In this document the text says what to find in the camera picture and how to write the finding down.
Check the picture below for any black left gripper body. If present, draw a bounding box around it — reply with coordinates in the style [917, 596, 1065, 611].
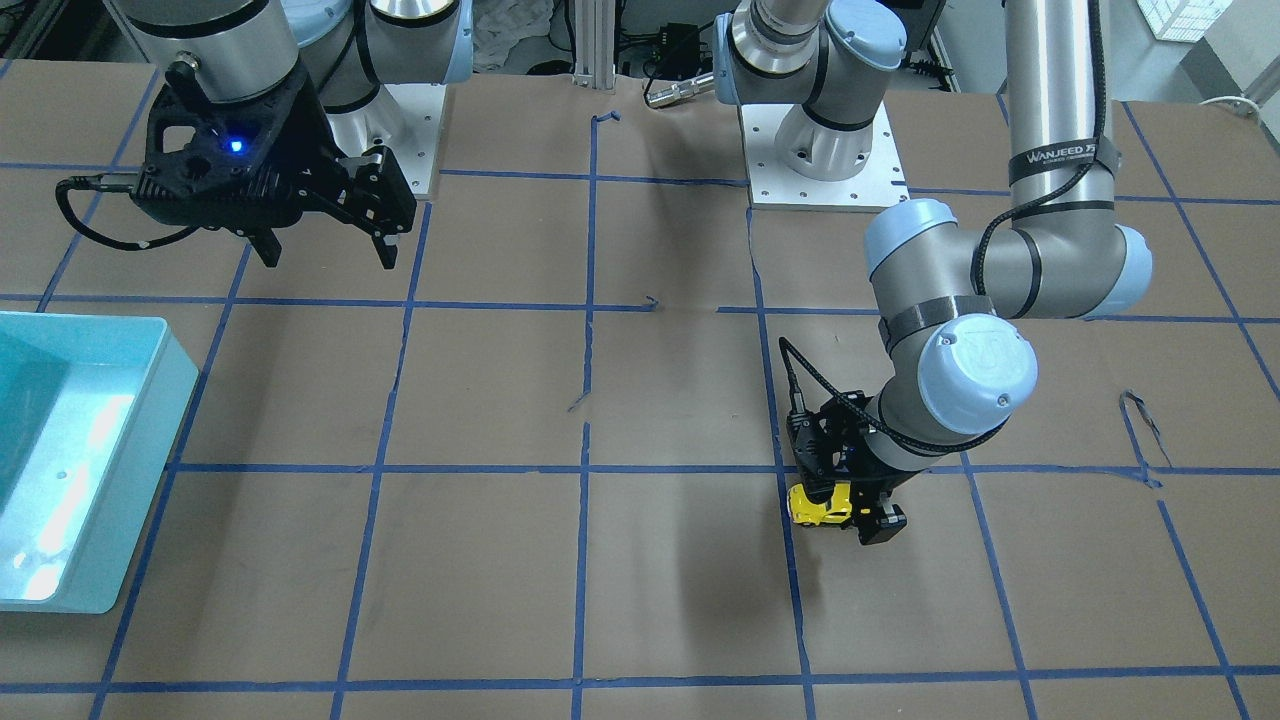
[788, 398, 906, 506]

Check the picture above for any brown paper table cover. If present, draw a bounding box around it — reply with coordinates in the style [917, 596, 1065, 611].
[3, 61, 1277, 719]

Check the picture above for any aluminium frame post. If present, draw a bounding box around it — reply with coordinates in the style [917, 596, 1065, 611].
[566, 0, 617, 94]

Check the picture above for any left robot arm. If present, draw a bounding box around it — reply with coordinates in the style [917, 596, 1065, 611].
[713, 1, 1153, 544]

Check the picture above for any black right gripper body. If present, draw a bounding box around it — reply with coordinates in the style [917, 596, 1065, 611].
[133, 60, 351, 231]

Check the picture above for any light blue plastic bin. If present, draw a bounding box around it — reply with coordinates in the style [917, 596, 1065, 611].
[1, 311, 197, 614]

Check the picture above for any yellow beetle toy car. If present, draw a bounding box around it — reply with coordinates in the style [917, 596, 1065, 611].
[787, 482, 854, 528]

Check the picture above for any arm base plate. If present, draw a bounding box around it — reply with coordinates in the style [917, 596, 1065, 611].
[740, 104, 909, 213]
[326, 85, 451, 201]

